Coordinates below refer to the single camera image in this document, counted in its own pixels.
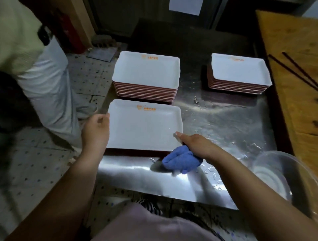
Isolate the black chopstick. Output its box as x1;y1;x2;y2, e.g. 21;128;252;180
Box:
282;51;318;87
268;54;318;91

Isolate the white paper sheet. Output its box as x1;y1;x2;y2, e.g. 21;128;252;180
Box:
169;0;204;16

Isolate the stack of white plates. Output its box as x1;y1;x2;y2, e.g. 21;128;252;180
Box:
112;51;180;104
207;53;273;95

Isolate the wooden table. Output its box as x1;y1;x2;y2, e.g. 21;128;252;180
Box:
256;10;318;174

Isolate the blue cloth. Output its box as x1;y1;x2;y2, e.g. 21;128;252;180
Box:
162;145;204;175

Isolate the stainless steel cabinet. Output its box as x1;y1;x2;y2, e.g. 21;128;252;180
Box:
84;0;229;35

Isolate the grey brick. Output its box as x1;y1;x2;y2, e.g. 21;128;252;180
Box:
92;34;112;48

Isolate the black smartphone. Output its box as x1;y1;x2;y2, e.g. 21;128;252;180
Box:
37;26;53;46

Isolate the white rectangular plate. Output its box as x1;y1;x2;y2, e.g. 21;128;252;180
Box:
107;99;184;152

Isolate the person's left hand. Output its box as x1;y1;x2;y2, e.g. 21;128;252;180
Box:
81;112;110;162

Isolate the white chest freezer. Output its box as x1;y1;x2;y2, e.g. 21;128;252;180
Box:
302;0;318;19

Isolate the striped garment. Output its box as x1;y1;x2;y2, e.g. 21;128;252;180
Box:
135;197;224;241

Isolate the red fire extinguisher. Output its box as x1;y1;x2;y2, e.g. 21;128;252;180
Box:
58;12;82;54

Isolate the person's left forearm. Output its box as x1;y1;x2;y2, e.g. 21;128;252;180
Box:
6;154;104;241

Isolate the person's right forearm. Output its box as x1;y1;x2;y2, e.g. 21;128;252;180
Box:
208;151;318;241

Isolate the loose light floor tile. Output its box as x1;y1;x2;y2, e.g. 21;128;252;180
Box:
87;46;118;63

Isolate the person's right hand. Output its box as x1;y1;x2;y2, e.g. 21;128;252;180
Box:
175;131;225;164

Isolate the clear glass bowl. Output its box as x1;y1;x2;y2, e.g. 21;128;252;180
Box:
252;151;318;219

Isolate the steel work table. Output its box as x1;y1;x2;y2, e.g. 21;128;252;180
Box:
95;20;295;210

